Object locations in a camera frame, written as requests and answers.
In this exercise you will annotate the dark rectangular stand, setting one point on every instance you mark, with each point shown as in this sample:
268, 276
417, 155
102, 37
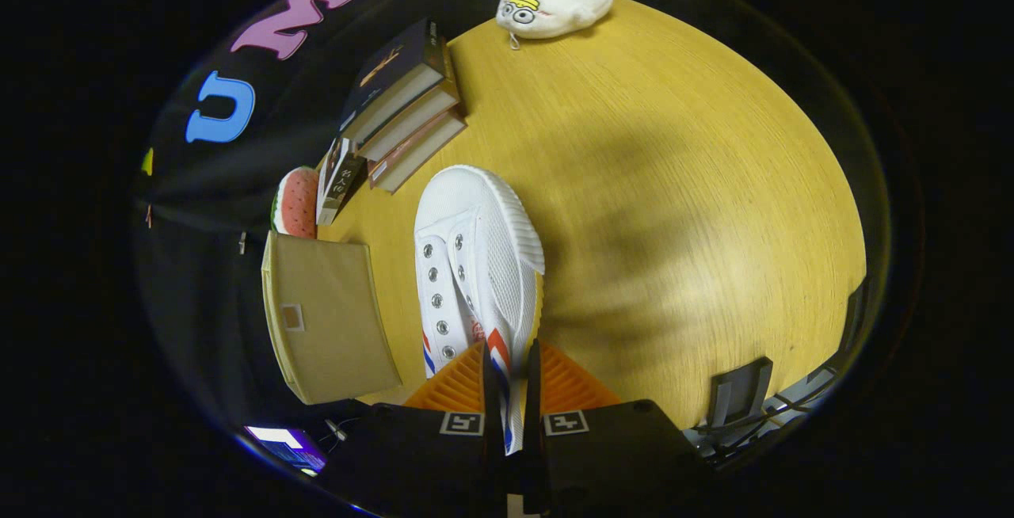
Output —
741, 391

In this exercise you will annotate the black hardcover book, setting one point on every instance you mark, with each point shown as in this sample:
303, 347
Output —
392, 66

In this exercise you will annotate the tan brown book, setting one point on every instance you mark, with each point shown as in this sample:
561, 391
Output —
412, 126

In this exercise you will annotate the white plush toy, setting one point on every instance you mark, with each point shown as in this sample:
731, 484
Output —
554, 3

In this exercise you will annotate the beige fabric storage box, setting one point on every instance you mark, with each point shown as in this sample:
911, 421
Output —
333, 320

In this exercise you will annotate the white portrait cover book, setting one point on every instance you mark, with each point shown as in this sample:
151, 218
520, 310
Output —
339, 181

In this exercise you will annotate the glowing monitor screen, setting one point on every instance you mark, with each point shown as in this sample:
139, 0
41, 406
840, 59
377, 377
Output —
285, 447

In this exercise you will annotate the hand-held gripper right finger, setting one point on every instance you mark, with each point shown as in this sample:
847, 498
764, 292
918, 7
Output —
533, 391

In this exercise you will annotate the white canvas shoe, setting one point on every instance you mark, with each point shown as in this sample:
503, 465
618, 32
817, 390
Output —
491, 217

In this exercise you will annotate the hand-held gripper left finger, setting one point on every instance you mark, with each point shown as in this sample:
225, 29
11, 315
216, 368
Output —
493, 391

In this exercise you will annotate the black backdrop cloth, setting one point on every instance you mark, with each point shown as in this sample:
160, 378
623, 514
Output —
206, 304

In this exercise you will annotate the watermelon slice toy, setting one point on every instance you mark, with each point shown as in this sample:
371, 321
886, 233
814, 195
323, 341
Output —
297, 205

